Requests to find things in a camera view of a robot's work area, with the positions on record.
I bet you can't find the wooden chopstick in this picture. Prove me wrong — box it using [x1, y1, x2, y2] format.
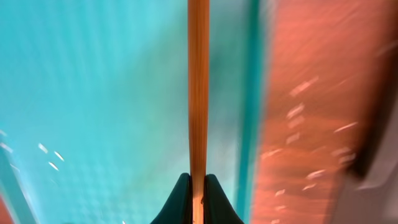
[188, 0, 210, 224]

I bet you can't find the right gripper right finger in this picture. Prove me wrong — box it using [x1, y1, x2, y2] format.
[203, 174, 244, 224]

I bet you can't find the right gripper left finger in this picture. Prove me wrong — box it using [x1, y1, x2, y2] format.
[150, 173, 192, 224]

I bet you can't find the grey dishwasher rack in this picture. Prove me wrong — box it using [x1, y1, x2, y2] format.
[330, 93, 397, 224]

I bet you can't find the teal serving tray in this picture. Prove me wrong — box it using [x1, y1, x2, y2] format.
[1, 0, 269, 223]

